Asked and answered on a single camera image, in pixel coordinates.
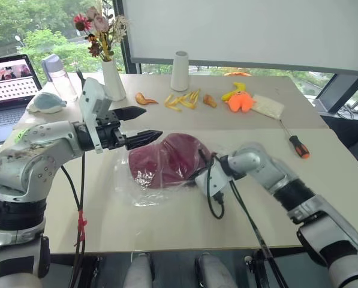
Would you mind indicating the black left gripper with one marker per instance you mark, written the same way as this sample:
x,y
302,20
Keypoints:
x,y
109,136

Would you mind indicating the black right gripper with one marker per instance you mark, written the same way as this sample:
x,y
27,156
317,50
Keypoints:
x,y
192,180

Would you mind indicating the maroon cap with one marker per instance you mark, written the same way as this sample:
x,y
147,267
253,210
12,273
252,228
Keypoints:
x,y
136,192
166,159

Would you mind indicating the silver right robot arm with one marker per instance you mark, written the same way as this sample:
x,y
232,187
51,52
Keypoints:
x,y
286,186

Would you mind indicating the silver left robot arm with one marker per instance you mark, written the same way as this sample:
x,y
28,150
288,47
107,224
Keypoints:
x,y
31,156

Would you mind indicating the yellow toy fry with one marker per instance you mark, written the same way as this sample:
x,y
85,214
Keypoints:
x,y
187,105
183,97
168,99
174,108
197,94

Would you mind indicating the white flower vase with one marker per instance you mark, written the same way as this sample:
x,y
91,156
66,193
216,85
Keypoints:
x,y
112,84

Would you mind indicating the white cone-shaped cup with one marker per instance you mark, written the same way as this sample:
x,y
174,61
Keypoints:
x,y
179,72

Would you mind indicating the brown toy chicken piece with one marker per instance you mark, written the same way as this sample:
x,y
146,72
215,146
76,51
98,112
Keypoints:
x,y
210,100

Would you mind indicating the clear bottle with lavender lid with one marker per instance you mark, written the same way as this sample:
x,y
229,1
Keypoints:
x,y
61,81

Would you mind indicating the orange plush octopus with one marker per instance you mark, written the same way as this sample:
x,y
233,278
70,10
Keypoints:
x,y
240,102

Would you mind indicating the blue-grey plush toy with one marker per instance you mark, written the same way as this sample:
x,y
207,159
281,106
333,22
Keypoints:
x,y
46,103

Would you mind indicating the grey rounded shape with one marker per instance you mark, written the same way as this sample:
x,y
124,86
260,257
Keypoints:
x,y
214,271
139,270

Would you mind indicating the dried flower bouquet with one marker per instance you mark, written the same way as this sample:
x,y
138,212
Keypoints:
x,y
102,33

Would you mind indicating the yellow toy banana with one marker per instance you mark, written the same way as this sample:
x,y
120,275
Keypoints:
x,y
238,87

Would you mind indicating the clear plastic packet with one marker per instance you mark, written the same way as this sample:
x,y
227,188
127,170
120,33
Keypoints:
x,y
268,105

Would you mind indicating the orange and black screwdriver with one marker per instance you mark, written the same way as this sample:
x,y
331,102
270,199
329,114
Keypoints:
x,y
298,147

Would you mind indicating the orange object behind table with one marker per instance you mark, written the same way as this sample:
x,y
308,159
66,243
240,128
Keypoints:
x,y
237,73

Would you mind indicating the open laptop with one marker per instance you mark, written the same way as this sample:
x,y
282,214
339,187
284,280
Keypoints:
x,y
7,90

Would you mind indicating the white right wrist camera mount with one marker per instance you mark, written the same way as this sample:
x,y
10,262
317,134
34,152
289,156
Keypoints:
x,y
214,180

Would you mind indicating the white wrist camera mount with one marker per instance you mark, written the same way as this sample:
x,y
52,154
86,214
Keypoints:
x,y
214,180
91,99

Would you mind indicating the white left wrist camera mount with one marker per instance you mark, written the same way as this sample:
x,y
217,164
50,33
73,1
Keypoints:
x,y
91,99

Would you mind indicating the dark window frame post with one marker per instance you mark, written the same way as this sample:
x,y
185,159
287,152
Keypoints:
x,y
121,57

